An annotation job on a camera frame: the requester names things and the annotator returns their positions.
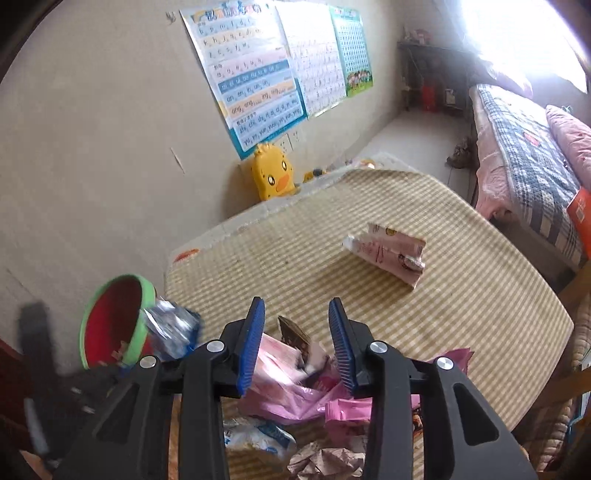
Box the silver foil wrapper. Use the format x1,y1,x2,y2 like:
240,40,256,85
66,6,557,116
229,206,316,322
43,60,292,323
140,298,202,362

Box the blue white snack bag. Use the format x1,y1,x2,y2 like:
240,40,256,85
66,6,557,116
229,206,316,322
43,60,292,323
222,417,297,462

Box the brown paper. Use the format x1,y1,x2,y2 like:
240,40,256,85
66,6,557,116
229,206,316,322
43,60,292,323
287,441,366,480

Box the pink foil wrapper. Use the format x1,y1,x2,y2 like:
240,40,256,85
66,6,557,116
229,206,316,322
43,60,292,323
237,333,475,448

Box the dark brown snack box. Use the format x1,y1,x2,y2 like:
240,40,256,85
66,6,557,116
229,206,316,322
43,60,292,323
277,315,310,362

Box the white pink paper bag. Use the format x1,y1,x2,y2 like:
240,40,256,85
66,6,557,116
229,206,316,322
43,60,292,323
342,223,426,289

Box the red green-rimmed trash bin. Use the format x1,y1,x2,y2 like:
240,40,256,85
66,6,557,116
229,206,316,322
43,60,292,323
78,274,156,369

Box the wooden chair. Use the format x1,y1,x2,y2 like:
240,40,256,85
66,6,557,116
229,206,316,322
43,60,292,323
526,271,591,480

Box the yellow checked tablecloth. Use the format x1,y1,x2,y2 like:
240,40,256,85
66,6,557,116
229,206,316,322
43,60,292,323
165,169,573,427

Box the orange box on bed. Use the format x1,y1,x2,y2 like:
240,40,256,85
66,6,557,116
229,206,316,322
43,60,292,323
567,187,591,258

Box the bed with plaid blanket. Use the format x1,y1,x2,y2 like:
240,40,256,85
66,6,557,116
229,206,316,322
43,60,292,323
469,84,587,271

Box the shoes on floor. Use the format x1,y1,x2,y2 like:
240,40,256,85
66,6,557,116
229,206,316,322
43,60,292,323
446,137,474,169

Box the yellow duck potty seat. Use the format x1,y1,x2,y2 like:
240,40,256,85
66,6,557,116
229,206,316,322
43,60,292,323
250,143,301,201

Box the pink quilt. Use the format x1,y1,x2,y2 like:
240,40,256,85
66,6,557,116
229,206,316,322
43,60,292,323
546,105,591,190

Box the red container on floor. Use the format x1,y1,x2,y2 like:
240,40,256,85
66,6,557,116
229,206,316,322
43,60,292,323
421,84,438,112

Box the dark metal shelf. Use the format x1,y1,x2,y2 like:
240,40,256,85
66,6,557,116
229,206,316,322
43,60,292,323
398,41,474,116

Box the green number wall poster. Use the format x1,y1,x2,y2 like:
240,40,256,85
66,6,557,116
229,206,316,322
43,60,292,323
329,6,374,97

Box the blue pinyin wall poster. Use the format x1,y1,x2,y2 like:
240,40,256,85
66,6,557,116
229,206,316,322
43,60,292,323
180,1,307,159

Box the white chart wall poster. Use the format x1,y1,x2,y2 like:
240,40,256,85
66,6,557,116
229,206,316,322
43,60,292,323
276,1,346,117

